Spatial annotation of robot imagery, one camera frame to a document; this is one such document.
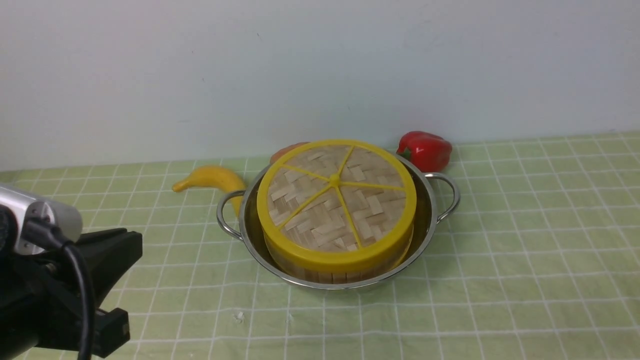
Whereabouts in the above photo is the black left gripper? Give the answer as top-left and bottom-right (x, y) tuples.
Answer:
(1, 228), (143, 360)

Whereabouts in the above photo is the bamboo steamer basket yellow rim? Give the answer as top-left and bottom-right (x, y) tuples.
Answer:
(265, 227), (413, 284)

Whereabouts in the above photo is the woven bamboo steamer lid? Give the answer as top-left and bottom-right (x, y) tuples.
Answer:
(256, 139), (418, 246)

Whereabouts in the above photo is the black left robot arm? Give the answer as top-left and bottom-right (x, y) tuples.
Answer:
(0, 206), (143, 360)

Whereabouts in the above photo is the stainless steel pot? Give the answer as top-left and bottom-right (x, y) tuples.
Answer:
(215, 156), (461, 292)

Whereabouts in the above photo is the orange vegetable behind pot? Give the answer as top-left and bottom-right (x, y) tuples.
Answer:
(269, 141), (309, 165)

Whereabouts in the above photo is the yellow banana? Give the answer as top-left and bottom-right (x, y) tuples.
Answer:
(171, 165), (247, 196)

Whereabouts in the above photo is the red bell pepper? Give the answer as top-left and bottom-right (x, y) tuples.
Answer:
(396, 130), (453, 173)

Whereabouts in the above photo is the green checkered tablecloth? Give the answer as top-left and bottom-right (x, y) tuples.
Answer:
(1, 131), (640, 360)

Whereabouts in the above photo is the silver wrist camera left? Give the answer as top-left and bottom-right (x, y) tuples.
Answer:
(0, 183), (83, 256)

